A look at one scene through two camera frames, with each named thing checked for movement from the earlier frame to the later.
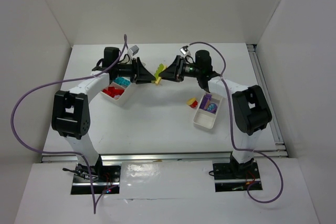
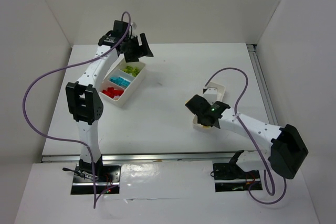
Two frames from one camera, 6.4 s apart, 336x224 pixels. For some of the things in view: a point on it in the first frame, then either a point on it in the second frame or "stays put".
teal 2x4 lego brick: (123, 81) stays put
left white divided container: (121, 92) stays put
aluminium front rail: (202, 157) stays put
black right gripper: (178, 67) to (196, 104)
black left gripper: (135, 70) to (140, 48)
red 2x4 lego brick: (113, 92) stays put
